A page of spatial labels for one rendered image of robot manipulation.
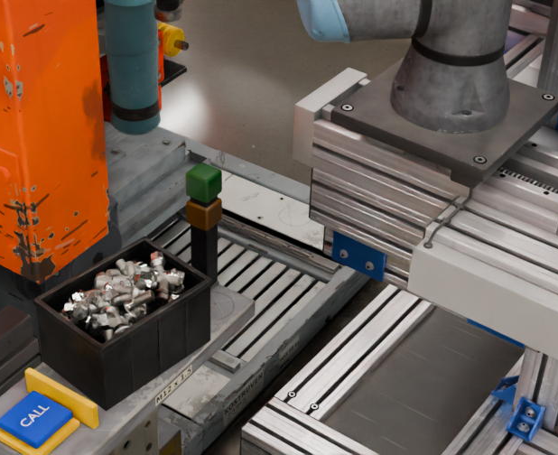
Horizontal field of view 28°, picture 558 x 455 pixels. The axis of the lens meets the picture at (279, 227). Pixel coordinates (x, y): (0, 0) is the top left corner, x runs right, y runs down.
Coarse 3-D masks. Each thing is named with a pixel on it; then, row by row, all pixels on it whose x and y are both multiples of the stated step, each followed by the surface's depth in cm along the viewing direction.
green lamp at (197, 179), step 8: (192, 168) 161; (200, 168) 161; (208, 168) 161; (216, 168) 161; (192, 176) 159; (200, 176) 159; (208, 176) 159; (216, 176) 160; (192, 184) 160; (200, 184) 159; (208, 184) 159; (216, 184) 161; (192, 192) 161; (200, 192) 160; (208, 192) 160; (216, 192) 162; (200, 200) 161; (208, 200) 160
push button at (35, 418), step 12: (36, 396) 149; (12, 408) 147; (24, 408) 147; (36, 408) 147; (48, 408) 147; (60, 408) 148; (0, 420) 146; (12, 420) 146; (24, 420) 146; (36, 420) 146; (48, 420) 146; (60, 420) 146; (12, 432) 145; (24, 432) 144; (36, 432) 144; (48, 432) 144; (36, 444) 143
